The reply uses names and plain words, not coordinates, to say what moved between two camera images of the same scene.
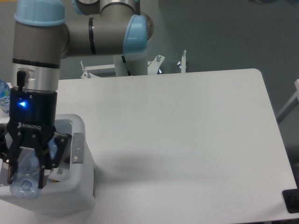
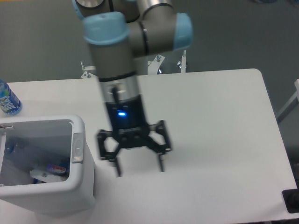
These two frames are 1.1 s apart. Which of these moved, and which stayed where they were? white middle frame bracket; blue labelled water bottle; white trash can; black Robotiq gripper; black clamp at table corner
Moved: black Robotiq gripper
Stayed: black clamp at table corner; white trash can; blue labelled water bottle; white middle frame bracket
